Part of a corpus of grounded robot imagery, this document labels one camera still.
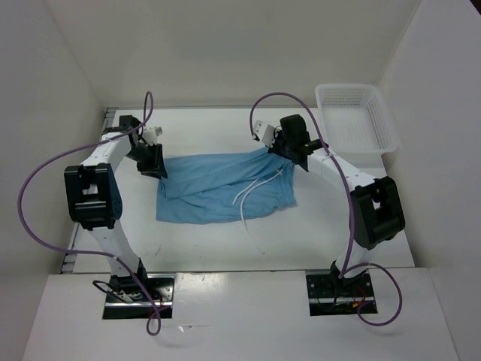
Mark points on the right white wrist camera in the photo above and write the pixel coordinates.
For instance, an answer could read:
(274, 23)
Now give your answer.
(265, 133)

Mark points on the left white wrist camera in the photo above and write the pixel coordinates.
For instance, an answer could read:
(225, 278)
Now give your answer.
(151, 135)

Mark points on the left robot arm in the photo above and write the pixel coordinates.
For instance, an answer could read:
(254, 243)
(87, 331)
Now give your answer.
(95, 202)

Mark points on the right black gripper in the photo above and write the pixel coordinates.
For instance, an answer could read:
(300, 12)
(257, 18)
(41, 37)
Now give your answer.
(279, 134)

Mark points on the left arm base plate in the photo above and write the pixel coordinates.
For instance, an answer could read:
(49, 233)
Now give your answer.
(134, 305)

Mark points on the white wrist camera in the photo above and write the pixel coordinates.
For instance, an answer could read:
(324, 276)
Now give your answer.
(265, 133)
(151, 135)

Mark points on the white plastic basket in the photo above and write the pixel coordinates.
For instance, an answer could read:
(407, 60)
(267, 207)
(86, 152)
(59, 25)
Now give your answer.
(355, 119)

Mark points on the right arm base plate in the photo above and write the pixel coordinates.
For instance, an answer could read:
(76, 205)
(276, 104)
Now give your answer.
(326, 299)

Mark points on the light blue shorts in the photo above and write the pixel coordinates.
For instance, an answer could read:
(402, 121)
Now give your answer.
(225, 187)

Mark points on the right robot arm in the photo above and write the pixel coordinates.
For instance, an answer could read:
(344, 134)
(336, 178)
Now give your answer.
(375, 211)

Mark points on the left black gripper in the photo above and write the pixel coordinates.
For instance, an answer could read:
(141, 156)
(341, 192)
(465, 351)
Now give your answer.
(156, 167)

